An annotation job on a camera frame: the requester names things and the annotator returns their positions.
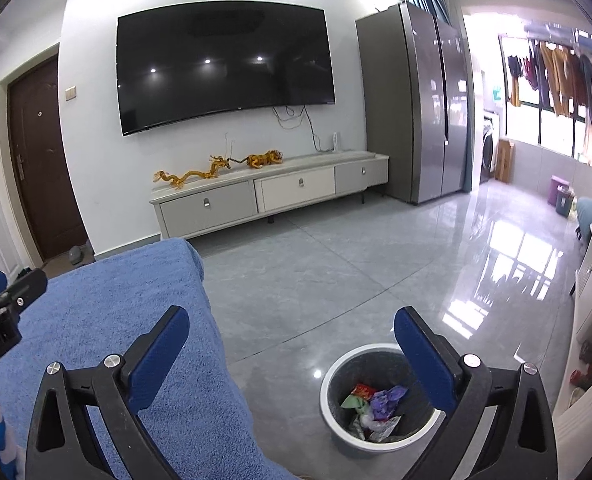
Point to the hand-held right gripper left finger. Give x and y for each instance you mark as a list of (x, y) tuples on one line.
[(158, 360)]

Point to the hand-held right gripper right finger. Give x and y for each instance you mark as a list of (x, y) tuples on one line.
[(425, 360)]

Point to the purple wrapper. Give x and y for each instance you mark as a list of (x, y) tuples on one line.
[(388, 400)]

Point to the grey trash bin white rim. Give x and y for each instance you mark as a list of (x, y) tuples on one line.
[(355, 366)]

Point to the red snack wrapper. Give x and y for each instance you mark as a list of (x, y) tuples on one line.
[(361, 391)]

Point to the clear plastic wrap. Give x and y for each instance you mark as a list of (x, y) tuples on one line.
[(380, 430)]

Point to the green packet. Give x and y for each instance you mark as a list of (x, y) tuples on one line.
[(353, 402)]

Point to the grey round weight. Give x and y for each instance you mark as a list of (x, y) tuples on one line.
[(77, 255)]

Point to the blue fluffy blanket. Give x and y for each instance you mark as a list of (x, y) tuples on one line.
[(126, 285)]

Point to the brown entrance door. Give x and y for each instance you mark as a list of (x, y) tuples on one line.
[(46, 160)]

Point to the white television cabinet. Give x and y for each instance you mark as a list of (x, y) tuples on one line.
[(206, 210)]

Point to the white side cabinet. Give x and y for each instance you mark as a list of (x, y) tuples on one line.
[(588, 285)]

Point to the golden dragon ornament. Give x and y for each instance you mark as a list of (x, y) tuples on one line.
[(196, 174)]

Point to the brown cardboard box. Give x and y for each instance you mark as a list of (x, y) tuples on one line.
[(504, 162)]

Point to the washing machine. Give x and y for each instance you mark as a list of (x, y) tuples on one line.
[(489, 152)]

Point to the golden tiger ornament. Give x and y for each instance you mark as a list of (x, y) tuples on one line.
[(263, 159)]

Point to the white router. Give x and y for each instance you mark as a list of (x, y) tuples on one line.
[(337, 142)]

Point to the grey refrigerator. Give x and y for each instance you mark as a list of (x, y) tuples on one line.
[(400, 110)]

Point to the row of hanging clothes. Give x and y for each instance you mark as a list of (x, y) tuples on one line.
[(565, 80)]

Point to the blue striped curtain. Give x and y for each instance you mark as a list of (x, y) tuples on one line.
[(425, 2)]

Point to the wall light switch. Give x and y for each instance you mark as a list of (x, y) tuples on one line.
[(70, 93)]

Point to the black wall television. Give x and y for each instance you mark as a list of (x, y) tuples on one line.
[(226, 65)]

